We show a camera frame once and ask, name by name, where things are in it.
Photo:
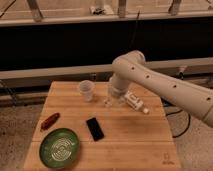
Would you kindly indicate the black smartphone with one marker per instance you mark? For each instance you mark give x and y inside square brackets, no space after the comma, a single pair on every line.
[95,129]

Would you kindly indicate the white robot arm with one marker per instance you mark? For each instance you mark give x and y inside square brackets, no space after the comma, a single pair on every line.
[130,67]

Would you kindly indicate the brown sausage toy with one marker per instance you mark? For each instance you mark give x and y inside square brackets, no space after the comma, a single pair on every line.
[50,121]

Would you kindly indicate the green patterned plate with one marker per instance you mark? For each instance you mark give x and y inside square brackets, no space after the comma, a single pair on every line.
[59,148]

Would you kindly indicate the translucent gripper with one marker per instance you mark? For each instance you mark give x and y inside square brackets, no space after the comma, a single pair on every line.
[114,97]

